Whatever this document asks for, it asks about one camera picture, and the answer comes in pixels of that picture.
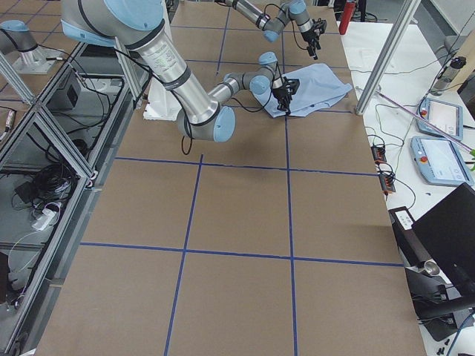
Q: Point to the aluminium frame post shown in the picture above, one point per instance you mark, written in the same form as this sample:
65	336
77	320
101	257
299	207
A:
389	48

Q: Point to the light blue t-shirt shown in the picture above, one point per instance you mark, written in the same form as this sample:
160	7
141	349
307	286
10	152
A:
319	88

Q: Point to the far teach pendant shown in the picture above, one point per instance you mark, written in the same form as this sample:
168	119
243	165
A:
445	116

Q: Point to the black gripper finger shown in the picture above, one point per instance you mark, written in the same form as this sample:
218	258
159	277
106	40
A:
316	47
288	100
310	50
281	104

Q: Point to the aluminium frame cabinet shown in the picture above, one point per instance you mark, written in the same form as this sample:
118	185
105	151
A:
57	156

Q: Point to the near teach pendant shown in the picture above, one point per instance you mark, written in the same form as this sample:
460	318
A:
439	161

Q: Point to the right grey USB hub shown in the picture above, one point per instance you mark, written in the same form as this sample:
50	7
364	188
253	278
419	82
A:
387	179

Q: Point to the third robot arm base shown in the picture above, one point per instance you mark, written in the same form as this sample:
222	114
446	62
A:
33	59

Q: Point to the teach pendant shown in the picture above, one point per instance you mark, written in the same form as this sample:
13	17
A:
439	161
445	116

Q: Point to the white power strip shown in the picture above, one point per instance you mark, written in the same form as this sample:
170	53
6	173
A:
44	219

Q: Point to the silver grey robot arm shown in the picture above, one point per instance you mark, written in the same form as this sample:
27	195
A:
290	12
140	26

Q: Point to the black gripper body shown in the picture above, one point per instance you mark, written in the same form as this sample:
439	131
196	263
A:
309	39
279	93

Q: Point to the black laptop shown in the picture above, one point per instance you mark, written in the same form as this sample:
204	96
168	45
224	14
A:
447	233

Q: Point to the red bottle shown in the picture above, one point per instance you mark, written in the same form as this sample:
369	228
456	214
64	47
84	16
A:
346	16

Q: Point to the left grey USB hub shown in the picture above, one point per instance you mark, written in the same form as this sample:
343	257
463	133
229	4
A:
378	153

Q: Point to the black box with label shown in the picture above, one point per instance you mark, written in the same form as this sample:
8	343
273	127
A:
409	244

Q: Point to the grey usb hub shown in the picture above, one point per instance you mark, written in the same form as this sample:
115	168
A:
378	153
387	179

